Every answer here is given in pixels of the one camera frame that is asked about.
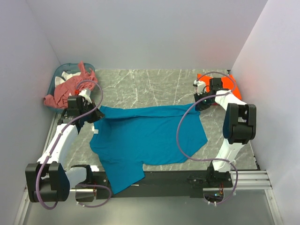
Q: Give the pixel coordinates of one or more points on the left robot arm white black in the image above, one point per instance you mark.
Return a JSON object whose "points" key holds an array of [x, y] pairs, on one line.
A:
{"points": [[47, 181]]}

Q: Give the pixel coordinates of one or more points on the teal blue t shirt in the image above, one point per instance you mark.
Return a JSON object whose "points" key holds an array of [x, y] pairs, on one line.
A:
{"points": [[159, 135]]}

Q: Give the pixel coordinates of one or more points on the black base beam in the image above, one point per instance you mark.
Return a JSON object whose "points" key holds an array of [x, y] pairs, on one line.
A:
{"points": [[175, 183]]}

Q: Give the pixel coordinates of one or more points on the aluminium frame rail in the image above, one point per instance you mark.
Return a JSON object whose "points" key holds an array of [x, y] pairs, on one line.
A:
{"points": [[247, 180]]}

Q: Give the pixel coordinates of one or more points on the teal plastic basket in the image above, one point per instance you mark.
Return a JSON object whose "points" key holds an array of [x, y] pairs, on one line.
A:
{"points": [[70, 68]]}

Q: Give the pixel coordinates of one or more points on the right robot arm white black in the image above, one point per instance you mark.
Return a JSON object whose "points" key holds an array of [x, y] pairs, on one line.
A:
{"points": [[239, 125]]}

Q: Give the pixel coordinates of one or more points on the folded orange t shirt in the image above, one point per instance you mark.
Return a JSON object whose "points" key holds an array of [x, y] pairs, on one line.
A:
{"points": [[227, 84]]}

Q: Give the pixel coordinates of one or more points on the white garment in basket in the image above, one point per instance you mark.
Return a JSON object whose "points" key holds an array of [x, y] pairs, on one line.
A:
{"points": [[64, 77]]}

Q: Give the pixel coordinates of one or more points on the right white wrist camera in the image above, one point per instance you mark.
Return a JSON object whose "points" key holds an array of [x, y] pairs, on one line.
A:
{"points": [[200, 86]]}

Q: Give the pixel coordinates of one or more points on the salmon pink t shirt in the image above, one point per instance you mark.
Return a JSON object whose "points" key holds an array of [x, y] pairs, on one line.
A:
{"points": [[71, 87]]}

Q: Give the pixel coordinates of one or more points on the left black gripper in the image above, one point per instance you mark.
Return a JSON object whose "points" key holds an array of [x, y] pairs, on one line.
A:
{"points": [[98, 115]]}

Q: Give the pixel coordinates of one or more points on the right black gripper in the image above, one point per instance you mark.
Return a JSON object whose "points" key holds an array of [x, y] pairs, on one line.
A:
{"points": [[199, 107]]}

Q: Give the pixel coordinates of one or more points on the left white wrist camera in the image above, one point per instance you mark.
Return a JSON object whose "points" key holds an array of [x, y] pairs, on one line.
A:
{"points": [[84, 93]]}

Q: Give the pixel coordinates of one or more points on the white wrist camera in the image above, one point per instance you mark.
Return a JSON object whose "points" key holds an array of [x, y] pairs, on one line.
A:
{"points": [[200, 86], [84, 93]]}

